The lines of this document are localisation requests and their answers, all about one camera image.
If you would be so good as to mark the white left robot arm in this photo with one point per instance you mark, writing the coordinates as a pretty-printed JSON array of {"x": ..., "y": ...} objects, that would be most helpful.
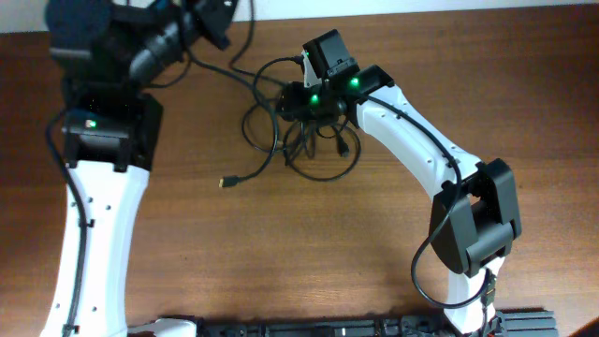
[{"x": 111, "y": 55}]

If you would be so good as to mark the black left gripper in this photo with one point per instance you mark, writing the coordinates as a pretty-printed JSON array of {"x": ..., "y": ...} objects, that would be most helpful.
[{"x": 211, "y": 15}]

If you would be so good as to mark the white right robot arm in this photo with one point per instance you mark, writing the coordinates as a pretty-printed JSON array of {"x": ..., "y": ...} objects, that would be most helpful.
[{"x": 475, "y": 210}]

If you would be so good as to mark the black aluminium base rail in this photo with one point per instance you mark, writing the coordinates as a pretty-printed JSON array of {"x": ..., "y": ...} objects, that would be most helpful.
[{"x": 504, "y": 324}]

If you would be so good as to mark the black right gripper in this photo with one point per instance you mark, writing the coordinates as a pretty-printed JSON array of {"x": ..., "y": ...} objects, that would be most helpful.
[{"x": 292, "y": 95}]

